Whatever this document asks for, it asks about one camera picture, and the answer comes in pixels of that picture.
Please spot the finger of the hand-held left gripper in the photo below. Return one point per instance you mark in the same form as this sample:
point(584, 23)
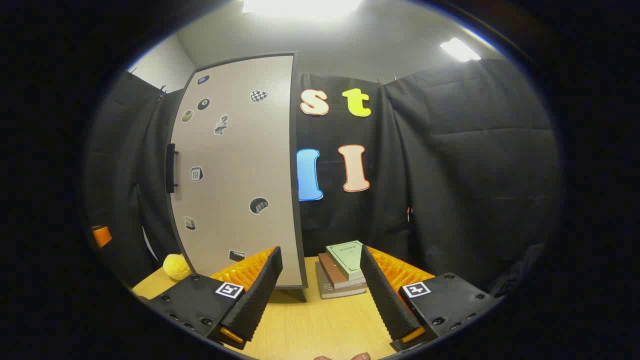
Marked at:
point(101, 236)

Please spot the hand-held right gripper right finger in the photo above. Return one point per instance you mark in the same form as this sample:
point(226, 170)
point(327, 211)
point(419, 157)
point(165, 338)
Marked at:
point(382, 295)

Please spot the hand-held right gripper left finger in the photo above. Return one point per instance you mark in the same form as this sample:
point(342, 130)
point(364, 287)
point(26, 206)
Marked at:
point(257, 295)

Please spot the grey cabinet door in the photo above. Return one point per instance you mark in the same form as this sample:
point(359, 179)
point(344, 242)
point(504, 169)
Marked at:
point(235, 165)

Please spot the dark grey cabinet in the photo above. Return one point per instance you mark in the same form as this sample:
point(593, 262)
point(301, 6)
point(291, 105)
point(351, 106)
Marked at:
point(299, 200)

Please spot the brown book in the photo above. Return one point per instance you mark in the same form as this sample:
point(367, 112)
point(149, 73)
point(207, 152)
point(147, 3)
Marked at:
point(332, 275)

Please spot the yellow fluffy ball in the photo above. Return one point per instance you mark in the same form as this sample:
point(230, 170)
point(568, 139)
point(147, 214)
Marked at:
point(176, 266)

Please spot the black backdrop cloth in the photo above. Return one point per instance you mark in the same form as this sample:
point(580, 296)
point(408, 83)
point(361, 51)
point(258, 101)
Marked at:
point(450, 175)

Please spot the ceiling light panel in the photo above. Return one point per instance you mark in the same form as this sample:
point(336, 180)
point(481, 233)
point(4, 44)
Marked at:
point(459, 50)

